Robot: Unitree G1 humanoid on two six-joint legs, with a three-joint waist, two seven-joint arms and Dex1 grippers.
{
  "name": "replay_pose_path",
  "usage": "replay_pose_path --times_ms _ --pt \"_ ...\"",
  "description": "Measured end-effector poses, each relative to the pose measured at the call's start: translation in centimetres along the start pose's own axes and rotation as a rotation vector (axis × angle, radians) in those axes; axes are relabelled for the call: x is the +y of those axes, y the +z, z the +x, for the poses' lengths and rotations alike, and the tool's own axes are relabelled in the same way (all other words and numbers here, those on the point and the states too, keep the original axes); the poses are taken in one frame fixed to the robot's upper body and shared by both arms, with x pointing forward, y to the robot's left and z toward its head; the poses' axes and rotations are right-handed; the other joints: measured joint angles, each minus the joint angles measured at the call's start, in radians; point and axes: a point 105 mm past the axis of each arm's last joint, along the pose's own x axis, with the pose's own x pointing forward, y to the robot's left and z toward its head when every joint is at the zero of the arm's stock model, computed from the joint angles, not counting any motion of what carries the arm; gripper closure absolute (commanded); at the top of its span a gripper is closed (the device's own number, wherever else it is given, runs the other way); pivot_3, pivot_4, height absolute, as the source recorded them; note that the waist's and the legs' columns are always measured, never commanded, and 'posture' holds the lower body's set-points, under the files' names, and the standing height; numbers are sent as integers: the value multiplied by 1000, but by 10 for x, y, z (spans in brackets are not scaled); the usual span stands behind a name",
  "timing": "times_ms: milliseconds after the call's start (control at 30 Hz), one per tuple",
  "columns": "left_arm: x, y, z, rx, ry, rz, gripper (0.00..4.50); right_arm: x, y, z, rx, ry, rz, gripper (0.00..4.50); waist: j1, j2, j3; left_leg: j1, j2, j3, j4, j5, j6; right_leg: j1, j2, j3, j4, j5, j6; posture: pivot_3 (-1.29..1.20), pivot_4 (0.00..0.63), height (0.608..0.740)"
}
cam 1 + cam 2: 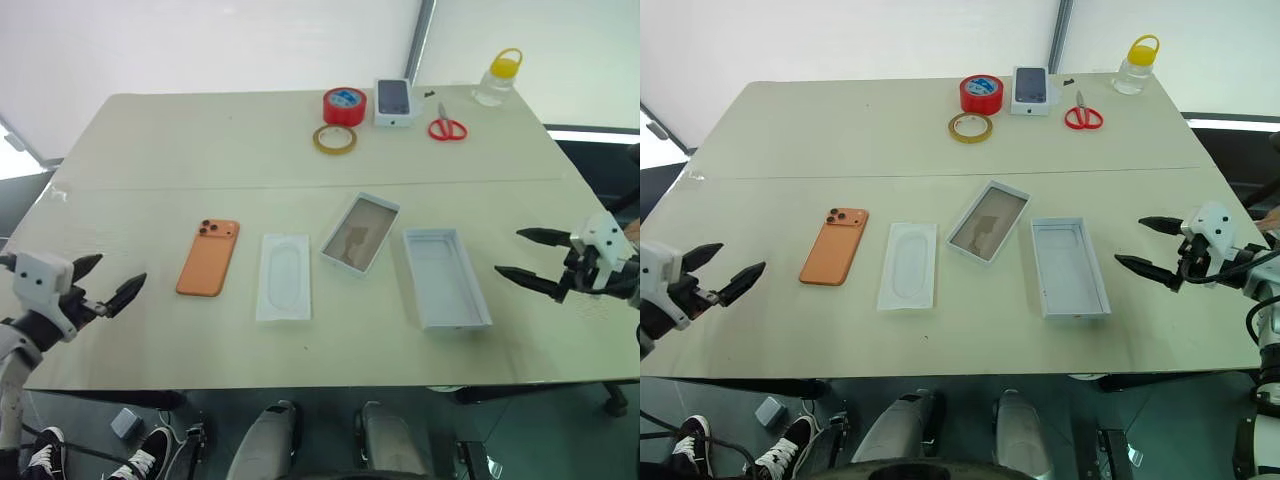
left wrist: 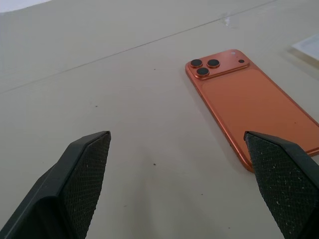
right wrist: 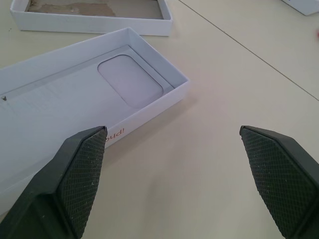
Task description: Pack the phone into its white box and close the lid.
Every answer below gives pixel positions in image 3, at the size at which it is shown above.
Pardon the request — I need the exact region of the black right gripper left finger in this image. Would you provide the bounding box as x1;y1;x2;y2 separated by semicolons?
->
0;125;108;239

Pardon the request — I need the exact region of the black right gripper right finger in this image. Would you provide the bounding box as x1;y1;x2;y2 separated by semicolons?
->
239;124;319;239

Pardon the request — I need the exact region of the white lid with orange phone print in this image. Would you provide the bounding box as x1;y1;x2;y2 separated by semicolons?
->
9;0;173;37

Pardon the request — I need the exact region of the white box base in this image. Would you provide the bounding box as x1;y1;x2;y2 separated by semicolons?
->
0;26;191;216

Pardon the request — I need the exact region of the white box with dark phone print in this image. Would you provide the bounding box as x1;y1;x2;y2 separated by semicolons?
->
281;0;319;16

